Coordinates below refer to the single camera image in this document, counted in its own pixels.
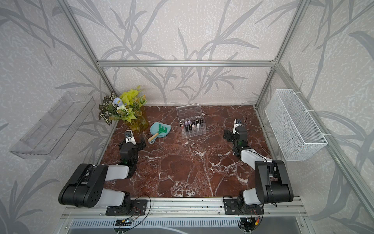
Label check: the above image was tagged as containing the teal dustpan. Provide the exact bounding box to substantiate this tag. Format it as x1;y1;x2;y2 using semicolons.
150;122;171;137

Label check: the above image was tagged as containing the white wire mesh basket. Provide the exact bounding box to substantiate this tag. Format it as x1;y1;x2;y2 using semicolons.
265;89;328;161

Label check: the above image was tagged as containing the clear plastic wall shelf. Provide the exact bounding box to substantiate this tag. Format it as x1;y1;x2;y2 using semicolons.
9;92;95;160

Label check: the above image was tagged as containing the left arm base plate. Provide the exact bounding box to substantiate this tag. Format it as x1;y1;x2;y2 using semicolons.
105;199;148;216

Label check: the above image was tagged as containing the aluminium front rail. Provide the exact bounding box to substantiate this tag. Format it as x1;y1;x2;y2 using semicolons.
61;197;308;219

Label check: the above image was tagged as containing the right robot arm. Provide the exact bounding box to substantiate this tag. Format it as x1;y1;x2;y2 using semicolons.
223;126;294;206

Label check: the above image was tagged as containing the artificial plant in vase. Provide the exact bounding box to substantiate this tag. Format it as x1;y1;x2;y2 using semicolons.
98;86;149;133

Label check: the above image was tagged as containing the clear acrylic lipstick organizer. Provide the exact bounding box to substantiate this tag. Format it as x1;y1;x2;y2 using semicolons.
176;103;207;138

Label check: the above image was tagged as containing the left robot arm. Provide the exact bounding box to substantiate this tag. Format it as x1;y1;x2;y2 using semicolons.
58;136;146;213

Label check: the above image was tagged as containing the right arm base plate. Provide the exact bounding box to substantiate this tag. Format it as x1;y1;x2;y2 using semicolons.
223;196;264;215

